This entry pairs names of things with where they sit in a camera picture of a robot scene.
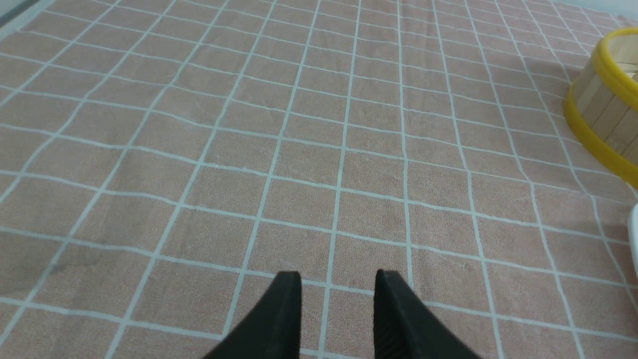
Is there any pink grid tablecloth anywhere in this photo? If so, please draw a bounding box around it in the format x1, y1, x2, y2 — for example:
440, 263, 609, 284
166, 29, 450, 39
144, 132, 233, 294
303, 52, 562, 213
0, 0, 637, 359

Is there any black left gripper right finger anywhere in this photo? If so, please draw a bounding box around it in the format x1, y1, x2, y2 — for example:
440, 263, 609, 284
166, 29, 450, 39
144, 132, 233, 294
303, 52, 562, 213
374, 270, 479, 359

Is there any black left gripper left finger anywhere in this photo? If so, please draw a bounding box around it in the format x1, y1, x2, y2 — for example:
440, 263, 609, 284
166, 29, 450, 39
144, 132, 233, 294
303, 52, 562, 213
204, 271, 302, 359

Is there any bamboo steamer basket yellow rim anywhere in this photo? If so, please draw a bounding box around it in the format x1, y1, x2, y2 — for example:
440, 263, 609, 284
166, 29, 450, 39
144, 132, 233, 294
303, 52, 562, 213
563, 27, 638, 187

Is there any white square plate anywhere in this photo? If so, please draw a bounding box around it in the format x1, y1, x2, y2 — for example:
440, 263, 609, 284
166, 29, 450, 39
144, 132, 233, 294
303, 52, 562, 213
627, 203, 638, 277

